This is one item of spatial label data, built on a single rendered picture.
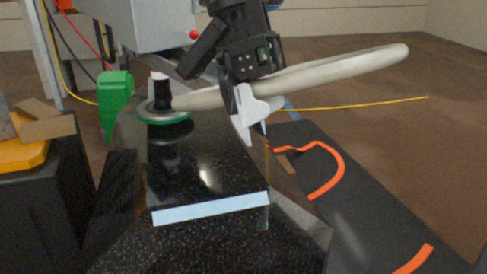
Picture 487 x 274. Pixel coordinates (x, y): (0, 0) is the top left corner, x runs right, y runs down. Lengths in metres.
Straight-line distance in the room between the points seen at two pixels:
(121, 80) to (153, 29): 1.71
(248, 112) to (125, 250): 0.64
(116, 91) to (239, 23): 2.39
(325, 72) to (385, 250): 1.65
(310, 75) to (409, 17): 7.19
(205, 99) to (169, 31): 0.67
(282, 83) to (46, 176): 1.08
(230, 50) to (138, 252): 0.66
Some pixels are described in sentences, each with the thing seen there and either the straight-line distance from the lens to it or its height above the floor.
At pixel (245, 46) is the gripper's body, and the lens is 0.48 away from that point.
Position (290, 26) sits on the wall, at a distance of 6.55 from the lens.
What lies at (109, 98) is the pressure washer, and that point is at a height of 0.42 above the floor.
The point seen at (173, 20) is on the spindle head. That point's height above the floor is 1.24.
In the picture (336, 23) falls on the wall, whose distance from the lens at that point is 6.89.
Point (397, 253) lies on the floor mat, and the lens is 2.08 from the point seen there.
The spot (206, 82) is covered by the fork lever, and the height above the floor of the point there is 1.15.
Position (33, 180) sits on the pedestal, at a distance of 1.43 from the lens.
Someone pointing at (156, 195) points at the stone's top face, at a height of 0.85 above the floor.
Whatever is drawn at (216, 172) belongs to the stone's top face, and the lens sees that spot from 1.04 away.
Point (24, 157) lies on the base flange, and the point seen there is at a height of 0.78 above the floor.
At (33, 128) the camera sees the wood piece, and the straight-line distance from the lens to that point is 1.57.
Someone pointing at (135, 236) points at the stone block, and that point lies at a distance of 0.98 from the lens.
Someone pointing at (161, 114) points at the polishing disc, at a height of 0.91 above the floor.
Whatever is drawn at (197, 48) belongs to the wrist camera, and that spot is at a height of 1.32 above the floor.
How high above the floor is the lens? 1.45
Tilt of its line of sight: 29 degrees down
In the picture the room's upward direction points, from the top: straight up
